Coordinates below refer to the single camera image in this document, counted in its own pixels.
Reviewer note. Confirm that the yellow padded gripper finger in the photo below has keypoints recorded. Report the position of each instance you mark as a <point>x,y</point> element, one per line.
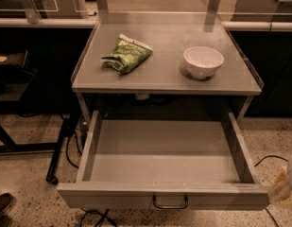
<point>280,192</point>

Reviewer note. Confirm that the grey top drawer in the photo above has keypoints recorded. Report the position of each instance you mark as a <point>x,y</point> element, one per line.
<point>125,163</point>

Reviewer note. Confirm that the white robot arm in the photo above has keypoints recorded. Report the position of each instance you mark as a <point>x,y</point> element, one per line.
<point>289,170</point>

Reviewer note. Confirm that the grey drawer cabinet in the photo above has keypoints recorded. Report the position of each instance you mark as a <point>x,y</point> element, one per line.
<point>169,34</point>

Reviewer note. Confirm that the white ceramic bowl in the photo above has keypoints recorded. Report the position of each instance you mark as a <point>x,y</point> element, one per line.
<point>202,62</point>

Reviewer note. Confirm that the background grey table right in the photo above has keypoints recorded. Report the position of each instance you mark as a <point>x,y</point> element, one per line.
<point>263,11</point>

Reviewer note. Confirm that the background grey table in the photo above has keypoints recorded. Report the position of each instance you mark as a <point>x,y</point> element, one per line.
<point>263,11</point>
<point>48,9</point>

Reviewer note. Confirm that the green chip bag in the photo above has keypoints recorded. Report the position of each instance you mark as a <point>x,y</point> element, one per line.
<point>127,55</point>

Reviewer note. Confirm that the dark shoe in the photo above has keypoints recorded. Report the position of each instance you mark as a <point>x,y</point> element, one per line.
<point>6,200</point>

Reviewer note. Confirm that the black metal stand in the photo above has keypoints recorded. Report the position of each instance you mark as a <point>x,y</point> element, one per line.
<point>11,91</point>

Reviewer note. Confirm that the background grey table left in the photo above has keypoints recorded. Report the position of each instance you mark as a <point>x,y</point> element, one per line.
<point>48,9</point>

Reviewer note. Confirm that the black top drawer handle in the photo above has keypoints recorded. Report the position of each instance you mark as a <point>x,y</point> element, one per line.
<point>170,203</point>

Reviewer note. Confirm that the white horizontal rail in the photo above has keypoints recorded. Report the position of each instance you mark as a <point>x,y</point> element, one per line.
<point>76,23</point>

